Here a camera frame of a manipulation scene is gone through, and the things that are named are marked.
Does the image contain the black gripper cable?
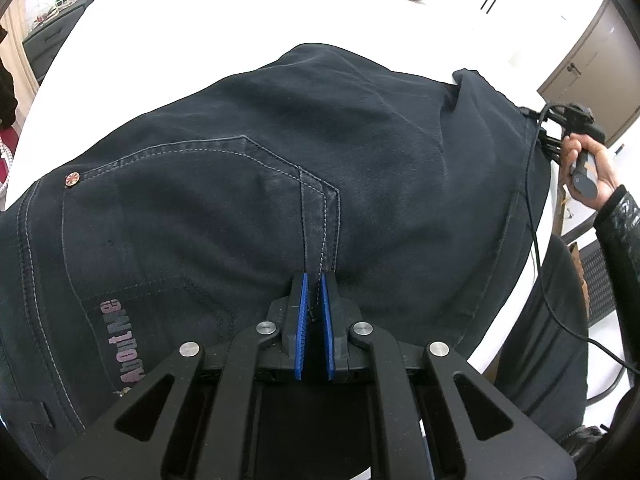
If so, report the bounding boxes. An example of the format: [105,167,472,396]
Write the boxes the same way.
[524,102,626,403]

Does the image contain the grey bedside nightstand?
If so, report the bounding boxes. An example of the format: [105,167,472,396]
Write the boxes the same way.
[23,0,93,84]

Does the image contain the white wire basket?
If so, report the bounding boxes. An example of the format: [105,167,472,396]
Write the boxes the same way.
[53,0,77,10]

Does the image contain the black denim pants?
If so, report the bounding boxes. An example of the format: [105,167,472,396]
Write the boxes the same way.
[1,44,550,470]

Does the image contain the white wardrobe with handles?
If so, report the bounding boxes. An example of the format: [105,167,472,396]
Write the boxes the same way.
[425,0,603,90]

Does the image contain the bed with white sheet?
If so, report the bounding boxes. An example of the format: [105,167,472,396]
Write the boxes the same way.
[4,0,622,480]

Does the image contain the person's right hand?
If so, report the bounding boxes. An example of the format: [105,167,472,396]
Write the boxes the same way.
[560,133,620,210]

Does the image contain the beige curtain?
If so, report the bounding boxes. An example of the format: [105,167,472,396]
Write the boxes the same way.
[1,0,39,116]

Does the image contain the brown wooden door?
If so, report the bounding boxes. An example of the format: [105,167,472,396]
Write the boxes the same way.
[538,0,640,146]

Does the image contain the black garment on rack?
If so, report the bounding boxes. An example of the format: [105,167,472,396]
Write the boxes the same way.
[0,61,18,129]

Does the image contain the pink and white bag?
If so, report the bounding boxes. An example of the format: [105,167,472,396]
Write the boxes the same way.
[0,127,20,198]

